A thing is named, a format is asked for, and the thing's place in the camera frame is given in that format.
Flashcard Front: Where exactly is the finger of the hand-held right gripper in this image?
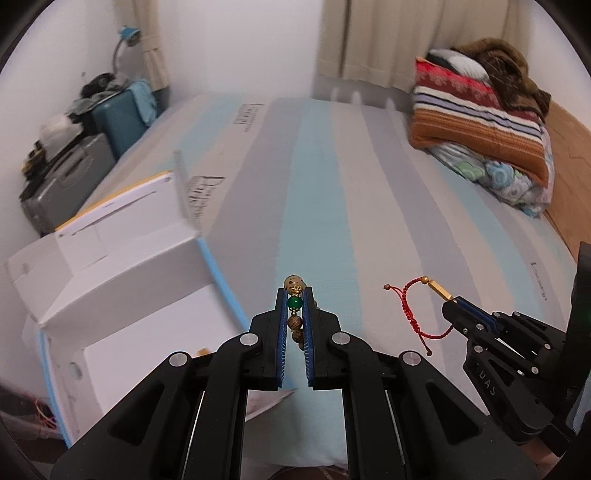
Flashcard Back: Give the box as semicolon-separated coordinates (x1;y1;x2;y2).
455;298;567;371
441;302;562;445

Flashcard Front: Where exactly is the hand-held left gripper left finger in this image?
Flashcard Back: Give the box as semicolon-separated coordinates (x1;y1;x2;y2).
50;286;289;480

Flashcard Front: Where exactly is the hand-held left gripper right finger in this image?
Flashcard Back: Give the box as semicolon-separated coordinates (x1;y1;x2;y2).
302;286;540;480

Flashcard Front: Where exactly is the brown wooden bead bracelet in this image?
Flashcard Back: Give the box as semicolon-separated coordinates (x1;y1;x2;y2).
283;274;320;357

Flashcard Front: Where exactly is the red string bracelet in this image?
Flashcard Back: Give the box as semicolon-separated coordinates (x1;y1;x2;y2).
383;275;459;356

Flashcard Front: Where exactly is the yellow sky-print cardboard box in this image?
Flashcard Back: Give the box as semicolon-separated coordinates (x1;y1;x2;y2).
4;152;251;449

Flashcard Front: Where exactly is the striped bed sheet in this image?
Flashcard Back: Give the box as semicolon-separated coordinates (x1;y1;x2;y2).
81;92;579;472

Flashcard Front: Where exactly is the floral quilt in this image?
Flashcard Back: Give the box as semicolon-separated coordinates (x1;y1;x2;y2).
431;127;556;219

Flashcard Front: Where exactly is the orange striped folded blanket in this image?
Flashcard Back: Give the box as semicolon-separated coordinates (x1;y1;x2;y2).
411;87;556;186

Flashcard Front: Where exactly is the grey suitcase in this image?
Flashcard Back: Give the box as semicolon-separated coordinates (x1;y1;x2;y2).
19;133;117;237

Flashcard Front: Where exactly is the red patterned folded blanket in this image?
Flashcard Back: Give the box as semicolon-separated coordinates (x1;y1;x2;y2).
414;56;503;110

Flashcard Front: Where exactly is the teal suitcase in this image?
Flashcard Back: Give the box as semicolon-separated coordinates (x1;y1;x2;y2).
91;80;161;161

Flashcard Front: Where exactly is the light blue cloth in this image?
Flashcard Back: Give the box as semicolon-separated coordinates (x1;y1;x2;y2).
129;80;161;126

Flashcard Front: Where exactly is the brown fuzzy blanket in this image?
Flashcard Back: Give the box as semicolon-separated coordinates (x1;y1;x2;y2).
455;39;553;124

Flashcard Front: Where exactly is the grey white pillow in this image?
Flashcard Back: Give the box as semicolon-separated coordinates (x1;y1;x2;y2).
426;48;491;83

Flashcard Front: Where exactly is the pile of dark clothes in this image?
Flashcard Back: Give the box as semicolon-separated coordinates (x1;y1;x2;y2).
68;71;134;117

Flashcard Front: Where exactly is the wide beige curtain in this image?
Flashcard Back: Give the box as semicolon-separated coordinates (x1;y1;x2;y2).
315;0;528;94

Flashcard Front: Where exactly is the blue desk lamp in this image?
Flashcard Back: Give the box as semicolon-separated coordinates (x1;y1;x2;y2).
113;25;142;75

